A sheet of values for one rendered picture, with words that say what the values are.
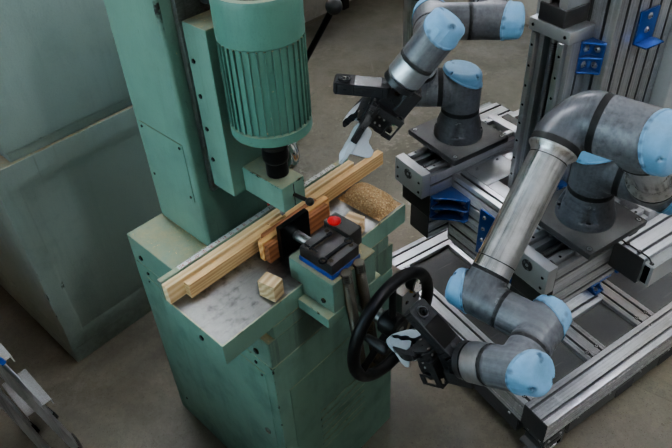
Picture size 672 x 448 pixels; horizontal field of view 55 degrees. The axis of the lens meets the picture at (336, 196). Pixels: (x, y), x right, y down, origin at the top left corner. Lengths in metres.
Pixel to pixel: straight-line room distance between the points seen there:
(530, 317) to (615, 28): 0.83
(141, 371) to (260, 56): 1.58
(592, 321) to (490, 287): 1.20
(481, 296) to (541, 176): 0.25
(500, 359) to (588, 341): 1.18
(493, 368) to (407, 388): 1.24
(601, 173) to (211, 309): 0.96
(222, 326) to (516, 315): 0.60
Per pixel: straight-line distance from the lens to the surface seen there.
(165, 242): 1.77
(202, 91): 1.43
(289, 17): 1.22
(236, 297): 1.44
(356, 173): 1.69
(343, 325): 1.68
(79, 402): 2.54
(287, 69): 1.26
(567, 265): 1.75
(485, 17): 1.34
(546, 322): 1.18
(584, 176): 1.68
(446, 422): 2.30
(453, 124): 1.98
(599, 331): 2.37
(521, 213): 1.22
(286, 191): 1.44
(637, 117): 1.24
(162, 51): 1.41
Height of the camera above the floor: 1.94
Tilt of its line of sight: 38 degrees down
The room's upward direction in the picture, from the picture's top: 3 degrees counter-clockwise
